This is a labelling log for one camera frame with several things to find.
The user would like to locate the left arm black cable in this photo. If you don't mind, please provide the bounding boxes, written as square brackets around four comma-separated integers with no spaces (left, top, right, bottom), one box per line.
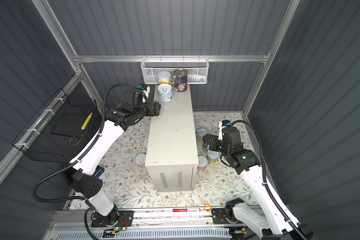
[31,83,139,203]

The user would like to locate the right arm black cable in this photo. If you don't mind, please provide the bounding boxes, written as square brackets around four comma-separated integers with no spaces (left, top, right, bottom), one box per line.
[227,119,307,240]

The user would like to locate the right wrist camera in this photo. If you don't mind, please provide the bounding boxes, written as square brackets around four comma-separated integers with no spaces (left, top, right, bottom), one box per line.
[218,120,231,141]

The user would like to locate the can with pull tab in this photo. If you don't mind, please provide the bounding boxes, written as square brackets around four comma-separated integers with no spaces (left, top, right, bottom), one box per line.
[196,128,208,142]

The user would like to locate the yellow can behind cabinet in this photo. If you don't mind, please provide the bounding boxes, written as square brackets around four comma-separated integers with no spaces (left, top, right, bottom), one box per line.
[143,139,149,152]

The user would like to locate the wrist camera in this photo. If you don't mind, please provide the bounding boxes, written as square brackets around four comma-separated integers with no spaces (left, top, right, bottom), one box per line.
[139,84,151,98]
[218,120,231,141]

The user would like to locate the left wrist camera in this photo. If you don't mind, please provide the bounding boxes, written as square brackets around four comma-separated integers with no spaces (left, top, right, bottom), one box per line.
[139,84,151,98]

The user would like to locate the dark blue tin can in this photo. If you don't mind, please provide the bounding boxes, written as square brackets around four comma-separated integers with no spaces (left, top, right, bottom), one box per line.
[174,69,188,93]

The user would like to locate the orange yellow fruit can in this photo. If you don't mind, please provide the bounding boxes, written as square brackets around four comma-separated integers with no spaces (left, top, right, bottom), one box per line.
[157,71,172,86]

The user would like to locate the yellow highlighter pen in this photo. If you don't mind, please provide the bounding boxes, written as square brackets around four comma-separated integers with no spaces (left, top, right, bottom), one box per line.
[81,113,93,131]

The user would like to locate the white metal cabinet counter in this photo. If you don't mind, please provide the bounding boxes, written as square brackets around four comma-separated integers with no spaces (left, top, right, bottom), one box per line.
[145,86,199,193]

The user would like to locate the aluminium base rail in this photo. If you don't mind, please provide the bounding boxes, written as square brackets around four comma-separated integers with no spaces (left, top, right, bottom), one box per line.
[48,207,249,231]

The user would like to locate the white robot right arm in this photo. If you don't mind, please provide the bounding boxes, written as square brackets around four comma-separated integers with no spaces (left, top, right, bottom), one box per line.
[203,127,313,240]

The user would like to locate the light teal can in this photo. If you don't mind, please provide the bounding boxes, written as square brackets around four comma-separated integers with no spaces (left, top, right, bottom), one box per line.
[158,84,173,102]

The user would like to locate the pink label can left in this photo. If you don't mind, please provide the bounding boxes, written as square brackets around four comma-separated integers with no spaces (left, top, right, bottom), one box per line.
[135,154,146,168]

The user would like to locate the white wire mesh basket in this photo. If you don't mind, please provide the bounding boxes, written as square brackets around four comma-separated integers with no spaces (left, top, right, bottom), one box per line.
[141,57,210,84]

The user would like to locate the green label can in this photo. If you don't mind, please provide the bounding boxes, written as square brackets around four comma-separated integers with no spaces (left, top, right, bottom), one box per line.
[207,150,221,164]

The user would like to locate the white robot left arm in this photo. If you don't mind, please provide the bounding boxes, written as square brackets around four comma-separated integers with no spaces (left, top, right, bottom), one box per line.
[60,84,161,218]

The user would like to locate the blue stapler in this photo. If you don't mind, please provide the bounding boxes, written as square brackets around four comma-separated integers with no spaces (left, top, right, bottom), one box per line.
[93,166,105,178]

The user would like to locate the black wire wall basket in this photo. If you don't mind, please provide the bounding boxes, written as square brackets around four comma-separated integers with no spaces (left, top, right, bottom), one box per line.
[12,89,101,163]

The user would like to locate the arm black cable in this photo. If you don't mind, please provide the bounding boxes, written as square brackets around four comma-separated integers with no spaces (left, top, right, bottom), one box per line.
[31,83,139,203]
[227,119,307,240]

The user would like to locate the pink label can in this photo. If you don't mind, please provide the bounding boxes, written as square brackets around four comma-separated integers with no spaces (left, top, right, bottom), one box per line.
[135,154,146,168]
[198,156,208,171]

